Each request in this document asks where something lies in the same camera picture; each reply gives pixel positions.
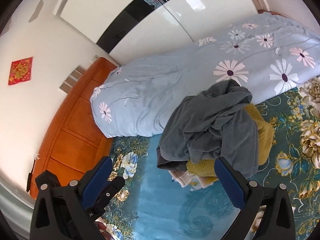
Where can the pile of socks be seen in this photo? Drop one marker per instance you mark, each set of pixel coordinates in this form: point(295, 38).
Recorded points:
point(185, 180)

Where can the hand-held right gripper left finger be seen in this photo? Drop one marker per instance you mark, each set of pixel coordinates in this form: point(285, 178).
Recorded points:
point(96, 182)

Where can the white wardrobe with black stripe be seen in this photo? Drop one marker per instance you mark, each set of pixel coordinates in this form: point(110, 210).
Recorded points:
point(175, 17)

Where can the teal floral blanket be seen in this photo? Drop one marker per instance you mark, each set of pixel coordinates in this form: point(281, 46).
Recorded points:
point(160, 205)

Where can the wooden headboard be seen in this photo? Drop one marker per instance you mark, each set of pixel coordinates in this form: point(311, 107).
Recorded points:
point(75, 135)

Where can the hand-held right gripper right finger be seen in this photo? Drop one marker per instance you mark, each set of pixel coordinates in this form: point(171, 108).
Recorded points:
point(230, 185)

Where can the person's left hand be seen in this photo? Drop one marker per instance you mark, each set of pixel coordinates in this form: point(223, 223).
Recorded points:
point(103, 231)

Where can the yellow knitted garment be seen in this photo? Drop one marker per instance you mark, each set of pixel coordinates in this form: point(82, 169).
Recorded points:
point(265, 132)

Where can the light blue floral duvet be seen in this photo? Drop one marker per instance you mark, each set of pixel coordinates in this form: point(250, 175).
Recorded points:
point(162, 92)

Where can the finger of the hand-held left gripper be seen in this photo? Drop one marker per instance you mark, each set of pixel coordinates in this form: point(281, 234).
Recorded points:
point(112, 190)

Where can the grey garment with ribbed cuffs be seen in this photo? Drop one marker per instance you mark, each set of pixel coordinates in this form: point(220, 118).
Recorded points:
point(212, 125)

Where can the red wall decoration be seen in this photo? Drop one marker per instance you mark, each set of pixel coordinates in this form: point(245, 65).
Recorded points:
point(20, 70)

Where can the grey wall socket plate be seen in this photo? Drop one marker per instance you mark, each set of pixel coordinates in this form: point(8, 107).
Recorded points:
point(66, 87)
point(75, 75)

